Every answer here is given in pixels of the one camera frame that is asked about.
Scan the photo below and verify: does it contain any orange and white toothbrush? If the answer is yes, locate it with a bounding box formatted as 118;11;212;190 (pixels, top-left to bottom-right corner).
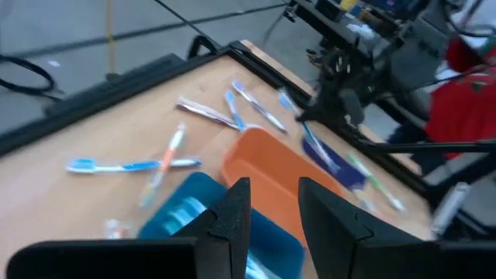
138;122;188;208

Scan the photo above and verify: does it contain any black desk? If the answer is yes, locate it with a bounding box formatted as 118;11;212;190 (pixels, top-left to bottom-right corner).
284;0;392;53

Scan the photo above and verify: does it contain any yellow floor cable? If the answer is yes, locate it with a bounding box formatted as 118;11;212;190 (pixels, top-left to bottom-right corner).
105;0;116;75

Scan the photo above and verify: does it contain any orange plastic basket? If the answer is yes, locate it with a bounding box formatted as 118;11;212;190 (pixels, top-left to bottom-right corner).
221;126;346;247

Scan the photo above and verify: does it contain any teal plastic basket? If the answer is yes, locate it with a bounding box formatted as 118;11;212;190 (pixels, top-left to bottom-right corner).
137;171;307;279

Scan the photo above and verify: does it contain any person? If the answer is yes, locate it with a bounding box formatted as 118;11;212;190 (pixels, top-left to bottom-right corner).
424;36;496;160

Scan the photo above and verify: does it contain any black cable bundle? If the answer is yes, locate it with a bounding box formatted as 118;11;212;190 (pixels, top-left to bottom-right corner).
0;53;65;102

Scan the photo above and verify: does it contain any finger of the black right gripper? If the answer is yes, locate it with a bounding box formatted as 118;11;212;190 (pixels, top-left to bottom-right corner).
296;94;339;123

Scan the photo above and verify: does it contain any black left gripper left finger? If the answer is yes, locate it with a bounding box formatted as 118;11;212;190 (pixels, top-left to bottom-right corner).
173;176;253;279

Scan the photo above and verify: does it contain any black loop handle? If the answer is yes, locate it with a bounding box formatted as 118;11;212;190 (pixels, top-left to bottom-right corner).
187;33;224;60

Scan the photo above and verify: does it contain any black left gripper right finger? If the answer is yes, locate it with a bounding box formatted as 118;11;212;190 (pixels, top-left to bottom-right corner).
297;176;427;279

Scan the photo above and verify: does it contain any blue and white toothbrush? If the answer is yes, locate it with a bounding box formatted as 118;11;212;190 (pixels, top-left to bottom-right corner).
277;88;343;174
246;250;282;279
223;89;251;133
160;195;210;236
64;157;203;174

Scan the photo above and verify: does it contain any green and white toothbrush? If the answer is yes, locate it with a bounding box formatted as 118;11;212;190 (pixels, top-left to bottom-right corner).
345;152;407;213

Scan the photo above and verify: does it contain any dark blue flat mat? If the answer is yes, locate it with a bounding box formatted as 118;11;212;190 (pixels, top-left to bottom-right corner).
301;136;368;191

